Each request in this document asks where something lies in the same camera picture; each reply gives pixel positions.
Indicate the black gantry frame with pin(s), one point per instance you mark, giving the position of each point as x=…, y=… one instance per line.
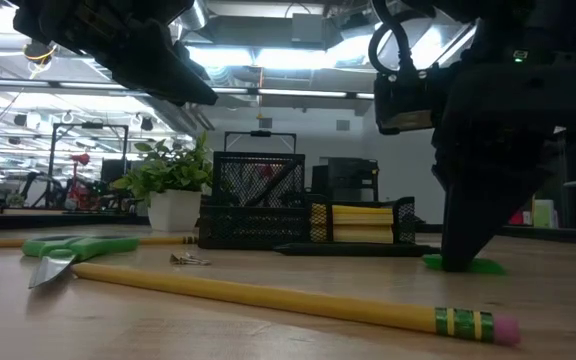
x=260, y=133
x=55, y=150

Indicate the red machine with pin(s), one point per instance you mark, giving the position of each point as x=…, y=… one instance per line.
x=80, y=165

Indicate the long ceiling strip light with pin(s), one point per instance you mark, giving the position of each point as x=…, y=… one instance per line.
x=298, y=93

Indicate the yellow sticky note pad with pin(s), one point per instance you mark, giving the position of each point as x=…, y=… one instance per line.
x=363, y=234
x=363, y=215

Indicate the black aluminium table frame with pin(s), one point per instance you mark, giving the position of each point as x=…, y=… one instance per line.
x=68, y=220

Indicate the silver binder clip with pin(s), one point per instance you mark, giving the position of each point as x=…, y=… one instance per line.
x=188, y=259

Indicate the green eraser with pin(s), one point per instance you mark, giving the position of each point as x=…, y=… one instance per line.
x=488, y=266

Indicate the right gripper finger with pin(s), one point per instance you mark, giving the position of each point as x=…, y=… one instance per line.
x=483, y=190

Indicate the black mesh desk organizer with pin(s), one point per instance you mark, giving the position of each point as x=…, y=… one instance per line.
x=253, y=227

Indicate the light green box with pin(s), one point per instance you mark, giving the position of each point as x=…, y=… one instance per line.
x=544, y=214

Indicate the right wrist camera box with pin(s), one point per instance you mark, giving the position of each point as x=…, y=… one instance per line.
x=403, y=105

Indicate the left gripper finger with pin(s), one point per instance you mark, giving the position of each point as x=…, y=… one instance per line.
x=193, y=62
x=168, y=75

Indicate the black cabinet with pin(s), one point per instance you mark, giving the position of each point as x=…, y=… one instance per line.
x=350, y=175

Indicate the small red box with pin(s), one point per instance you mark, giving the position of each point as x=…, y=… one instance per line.
x=517, y=218

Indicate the black pen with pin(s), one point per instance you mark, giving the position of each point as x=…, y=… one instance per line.
x=273, y=182

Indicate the green plant in white pot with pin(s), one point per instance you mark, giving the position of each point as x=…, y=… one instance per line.
x=173, y=210

